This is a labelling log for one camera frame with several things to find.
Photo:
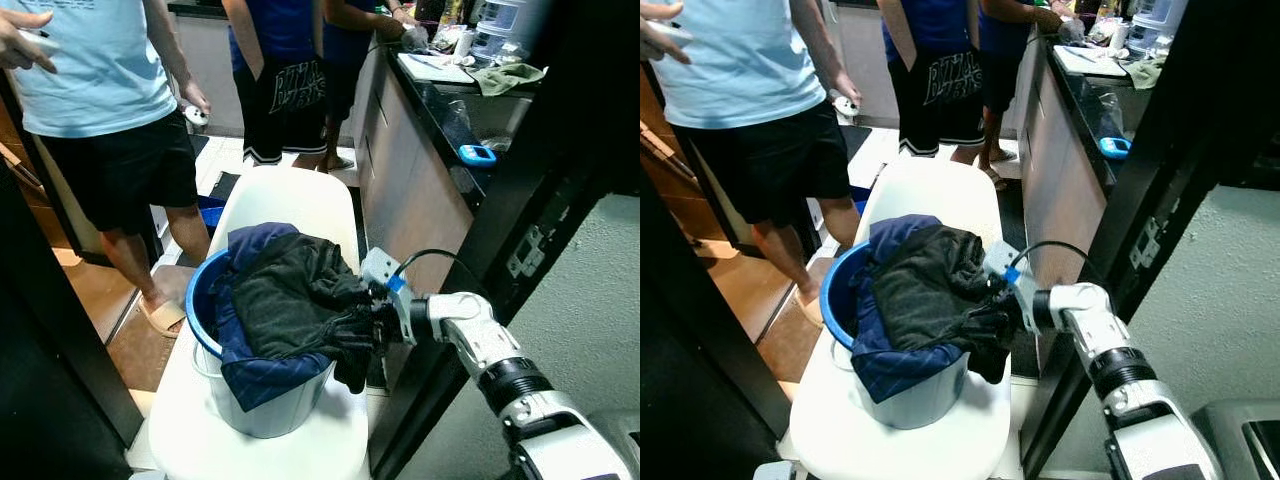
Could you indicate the black door frame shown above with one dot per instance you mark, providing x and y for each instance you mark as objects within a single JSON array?
[
  {"x": 1200, "y": 110},
  {"x": 570, "y": 120}
]

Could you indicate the small blue oval object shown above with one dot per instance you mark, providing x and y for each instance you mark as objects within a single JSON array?
[
  {"x": 1114, "y": 147},
  {"x": 478, "y": 154}
]

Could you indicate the dark door panel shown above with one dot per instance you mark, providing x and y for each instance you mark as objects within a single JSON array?
[
  {"x": 700, "y": 380},
  {"x": 40, "y": 380}
]

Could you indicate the person in dark blue top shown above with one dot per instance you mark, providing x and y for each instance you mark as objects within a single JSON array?
[
  {"x": 345, "y": 40},
  {"x": 1000, "y": 40}
]

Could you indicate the metal door latch plate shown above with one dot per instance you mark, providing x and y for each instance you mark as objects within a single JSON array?
[
  {"x": 1145, "y": 245},
  {"x": 525, "y": 255}
]

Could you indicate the white board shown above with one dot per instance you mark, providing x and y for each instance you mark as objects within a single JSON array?
[
  {"x": 1085, "y": 62},
  {"x": 430, "y": 68}
]

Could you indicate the person in light blue shirt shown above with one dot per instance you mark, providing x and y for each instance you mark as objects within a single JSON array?
[
  {"x": 745, "y": 60},
  {"x": 90, "y": 60}
]

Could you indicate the white plastic chair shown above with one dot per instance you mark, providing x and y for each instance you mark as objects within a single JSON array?
[
  {"x": 290, "y": 200},
  {"x": 940, "y": 190}
]

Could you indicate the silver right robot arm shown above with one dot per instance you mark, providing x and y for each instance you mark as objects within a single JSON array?
[
  {"x": 480, "y": 340},
  {"x": 1100, "y": 335}
]

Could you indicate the navy blue quilted garment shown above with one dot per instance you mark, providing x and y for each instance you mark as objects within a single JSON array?
[
  {"x": 900, "y": 375},
  {"x": 265, "y": 380}
]

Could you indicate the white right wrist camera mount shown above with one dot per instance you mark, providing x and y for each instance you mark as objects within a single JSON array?
[
  {"x": 1000, "y": 262},
  {"x": 380, "y": 268}
]

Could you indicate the person in printed black shorts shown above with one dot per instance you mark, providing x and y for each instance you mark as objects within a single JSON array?
[
  {"x": 280, "y": 100},
  {"x": 935, "y": 90}
]

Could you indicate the brown cabinet with black counter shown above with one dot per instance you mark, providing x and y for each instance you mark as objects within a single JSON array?
[
  {"x": 410, "y": 190},
  {"x": 1050, "y": 170}
]

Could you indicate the dark grey-green garment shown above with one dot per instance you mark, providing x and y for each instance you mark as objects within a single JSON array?
[
  {"x": 290, "y": 300},
  {"x": 925, "y": 290}
]

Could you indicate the clear water dispenser jug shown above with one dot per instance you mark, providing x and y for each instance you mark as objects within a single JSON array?
[
  {"x": 1155, "y": 25},
  {"x": 505, "y": 30}
]

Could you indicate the green cloth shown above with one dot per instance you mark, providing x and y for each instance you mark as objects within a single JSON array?
[
  {"x": 505, "y": 78},
  {"x": 1146, "y": 72}
]

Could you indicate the white handheld controller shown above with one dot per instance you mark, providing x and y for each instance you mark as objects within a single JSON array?
[
  {"x": 195, "y": 115},
  {"x": 845, "y": 105},
  {"x": 40, "y": 40},
  {"x": 668, "y": 32}
]

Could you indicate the white bucket with blue rim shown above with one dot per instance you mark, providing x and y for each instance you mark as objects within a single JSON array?
[
  {"x": 915, "y": 405},
  {"x": 270, "y": 412}
]

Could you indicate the blue floor bin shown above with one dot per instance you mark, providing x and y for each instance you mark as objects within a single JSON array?
[
  {"x": 858, "y": 196},
  {"x": 210, "y": 213}
]

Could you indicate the clear plastic bag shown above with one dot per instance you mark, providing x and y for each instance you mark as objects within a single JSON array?
[
  {"x": 1102, "y": 110},
  {"x": 455, "y": 120}
]

